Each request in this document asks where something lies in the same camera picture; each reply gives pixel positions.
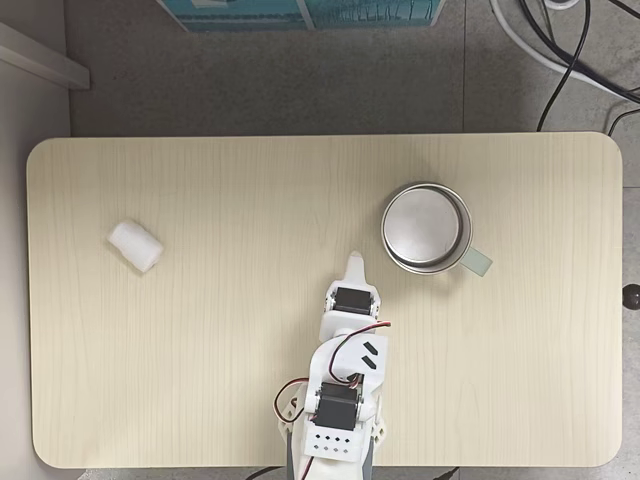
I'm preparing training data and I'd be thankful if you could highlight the stainless steel mug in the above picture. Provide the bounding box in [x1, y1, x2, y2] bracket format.
[380, 182, 495, 279]

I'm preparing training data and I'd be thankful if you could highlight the teal printed cabinet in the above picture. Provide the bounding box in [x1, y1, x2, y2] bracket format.
[155, 0, 446, 33]

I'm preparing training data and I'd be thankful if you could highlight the white ledge board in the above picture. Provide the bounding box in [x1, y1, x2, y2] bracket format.
[0, 20, 92, 92]

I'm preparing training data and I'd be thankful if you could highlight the red black wrist servo cable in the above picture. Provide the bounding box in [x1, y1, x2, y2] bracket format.
[328, 321, 394, 385]

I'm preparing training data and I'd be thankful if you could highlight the red black base servo cable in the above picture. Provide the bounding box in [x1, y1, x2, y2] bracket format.
[272, 378, 307, 427]

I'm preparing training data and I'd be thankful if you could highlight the thick white cable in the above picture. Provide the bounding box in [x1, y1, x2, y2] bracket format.
[489, 0, 640, 105]

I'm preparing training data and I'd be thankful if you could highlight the long black cable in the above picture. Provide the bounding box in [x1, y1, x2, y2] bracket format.
[518, 0, 640, 100]

